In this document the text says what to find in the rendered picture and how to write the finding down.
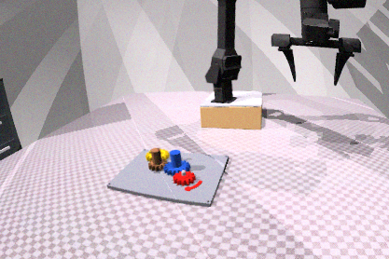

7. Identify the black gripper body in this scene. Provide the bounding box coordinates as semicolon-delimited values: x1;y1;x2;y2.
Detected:
271;7;361;54

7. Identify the yellow gear with black stripe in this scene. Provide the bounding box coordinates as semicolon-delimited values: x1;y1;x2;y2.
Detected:
146;149;169;162

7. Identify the brown gear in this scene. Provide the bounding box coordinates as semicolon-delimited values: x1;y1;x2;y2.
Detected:
148;148;168;171

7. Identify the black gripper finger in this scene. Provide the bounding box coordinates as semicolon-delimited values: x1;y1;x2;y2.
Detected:
334;53;354;86
278;48;296;82

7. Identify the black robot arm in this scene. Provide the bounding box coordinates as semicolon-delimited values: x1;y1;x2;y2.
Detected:
205;0;367;104

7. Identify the red gear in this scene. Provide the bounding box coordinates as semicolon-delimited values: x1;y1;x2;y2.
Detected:
174;171;196;186

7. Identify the blue gear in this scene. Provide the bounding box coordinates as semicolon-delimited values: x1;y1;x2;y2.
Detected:
164;150;190;176

